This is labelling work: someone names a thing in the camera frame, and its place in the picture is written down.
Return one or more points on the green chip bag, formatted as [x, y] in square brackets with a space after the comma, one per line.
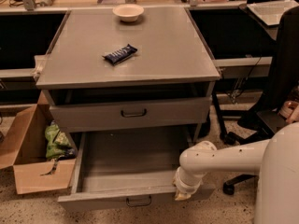
[58, 146]

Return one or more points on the blue snack bar wrapper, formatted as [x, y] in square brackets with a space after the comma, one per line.
[120, 55]

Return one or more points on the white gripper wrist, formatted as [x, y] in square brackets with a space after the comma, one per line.
[184, 184]

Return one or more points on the silver laptop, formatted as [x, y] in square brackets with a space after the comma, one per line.
[270, 11]

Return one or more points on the grey drawer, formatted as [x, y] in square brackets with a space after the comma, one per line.
[128, 115]
[126, 168]

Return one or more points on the grey drawer cabinet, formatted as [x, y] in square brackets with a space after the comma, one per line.
[171, 61]

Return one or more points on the open cardboard box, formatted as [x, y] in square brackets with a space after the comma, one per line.
[24, 149]

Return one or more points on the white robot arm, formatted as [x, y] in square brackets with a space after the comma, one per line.
[274, 160]

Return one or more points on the grey top drawer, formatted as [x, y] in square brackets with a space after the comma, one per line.
[128, 115]

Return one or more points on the white bowl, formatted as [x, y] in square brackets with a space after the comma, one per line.
[128, 12]

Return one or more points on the black office chair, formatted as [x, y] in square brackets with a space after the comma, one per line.
[270, 123]

